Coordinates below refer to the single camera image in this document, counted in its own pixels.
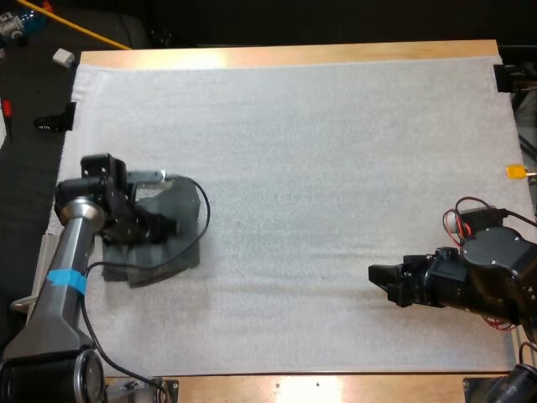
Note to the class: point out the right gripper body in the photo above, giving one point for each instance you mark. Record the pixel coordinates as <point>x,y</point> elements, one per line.
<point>436,281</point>

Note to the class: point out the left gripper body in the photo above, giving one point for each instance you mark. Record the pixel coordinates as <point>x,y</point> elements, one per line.
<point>134,228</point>

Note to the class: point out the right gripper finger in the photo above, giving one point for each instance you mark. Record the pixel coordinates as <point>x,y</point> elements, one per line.
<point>384,275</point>
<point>397,296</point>

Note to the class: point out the grey-green towel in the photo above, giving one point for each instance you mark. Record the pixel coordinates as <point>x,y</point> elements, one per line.
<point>168,264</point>
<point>184,201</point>

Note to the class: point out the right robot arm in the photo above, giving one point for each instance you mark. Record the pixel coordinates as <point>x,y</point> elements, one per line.
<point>499,256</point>

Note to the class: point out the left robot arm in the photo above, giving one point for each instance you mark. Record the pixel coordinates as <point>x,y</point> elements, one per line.
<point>63,268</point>

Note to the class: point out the dark clamp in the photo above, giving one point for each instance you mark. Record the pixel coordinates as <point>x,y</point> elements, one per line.
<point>58,119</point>
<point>502,77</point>

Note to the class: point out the orange clip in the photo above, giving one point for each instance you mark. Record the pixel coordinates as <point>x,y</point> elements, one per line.
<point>516,171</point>

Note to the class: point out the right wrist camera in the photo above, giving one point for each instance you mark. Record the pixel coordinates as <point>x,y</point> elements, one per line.
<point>474,216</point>

